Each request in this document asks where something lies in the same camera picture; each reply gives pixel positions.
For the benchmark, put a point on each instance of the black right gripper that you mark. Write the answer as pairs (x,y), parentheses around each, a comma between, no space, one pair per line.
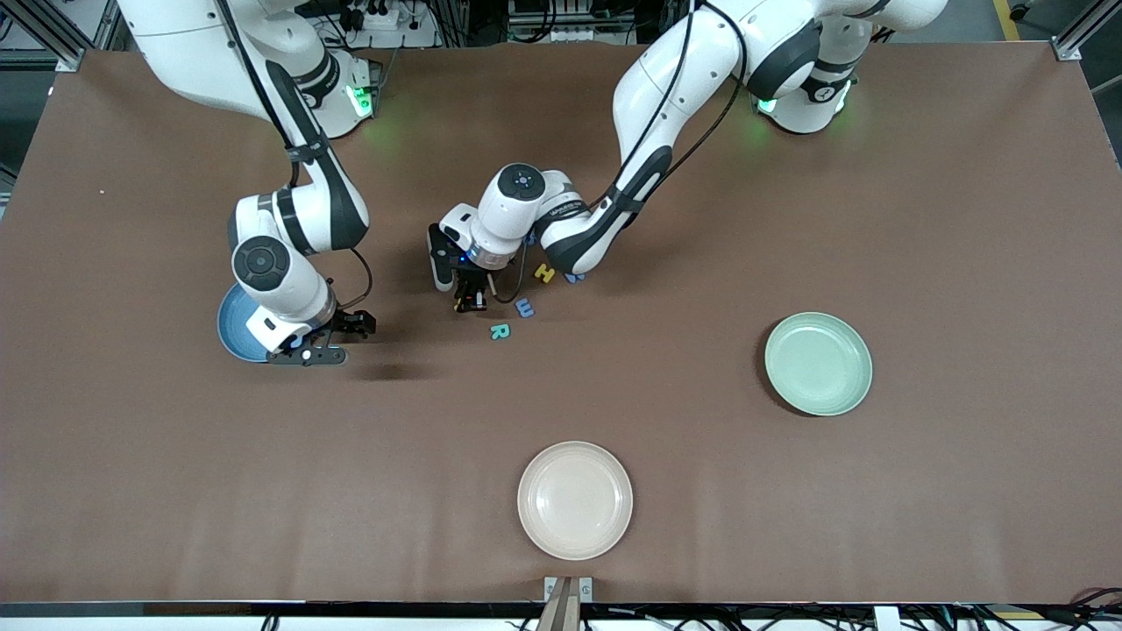
(344,322)

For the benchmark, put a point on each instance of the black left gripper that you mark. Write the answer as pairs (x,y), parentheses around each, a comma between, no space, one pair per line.
(471,282)

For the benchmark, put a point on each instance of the teal foam letter R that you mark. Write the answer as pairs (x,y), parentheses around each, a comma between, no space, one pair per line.
(500,332)

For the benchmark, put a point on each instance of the yellow foam letter H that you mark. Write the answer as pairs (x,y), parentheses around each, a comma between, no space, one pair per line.
(544,272)

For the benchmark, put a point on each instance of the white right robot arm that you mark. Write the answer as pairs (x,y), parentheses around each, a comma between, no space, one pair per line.
(193,53)

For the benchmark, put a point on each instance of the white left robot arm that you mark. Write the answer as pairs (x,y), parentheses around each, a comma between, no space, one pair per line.
(666,79)

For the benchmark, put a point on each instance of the blue foam lowercase m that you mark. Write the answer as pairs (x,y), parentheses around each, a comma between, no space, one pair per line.
(524,308)

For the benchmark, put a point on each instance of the blue plate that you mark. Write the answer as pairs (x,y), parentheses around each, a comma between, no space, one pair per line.
(232,329)

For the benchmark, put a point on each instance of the beige plate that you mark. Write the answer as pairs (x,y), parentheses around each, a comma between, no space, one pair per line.
(574,499)

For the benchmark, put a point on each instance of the green plate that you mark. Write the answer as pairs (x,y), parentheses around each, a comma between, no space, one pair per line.
(815,372)

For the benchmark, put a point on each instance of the brown table cover sheet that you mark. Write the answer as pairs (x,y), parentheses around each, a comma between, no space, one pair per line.
(175,482)

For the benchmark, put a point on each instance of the black equipment rack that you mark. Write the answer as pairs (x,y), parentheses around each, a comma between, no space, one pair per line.
(561,22)

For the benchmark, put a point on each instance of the white power strip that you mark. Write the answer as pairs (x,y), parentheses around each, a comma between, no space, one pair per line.
(386,17)

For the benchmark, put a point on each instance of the metal mount bracket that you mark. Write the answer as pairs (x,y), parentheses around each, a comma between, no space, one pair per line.
(567,605)

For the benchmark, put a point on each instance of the aluminium frame post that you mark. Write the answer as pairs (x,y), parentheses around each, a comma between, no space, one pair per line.
(70,60)
(1068,48)

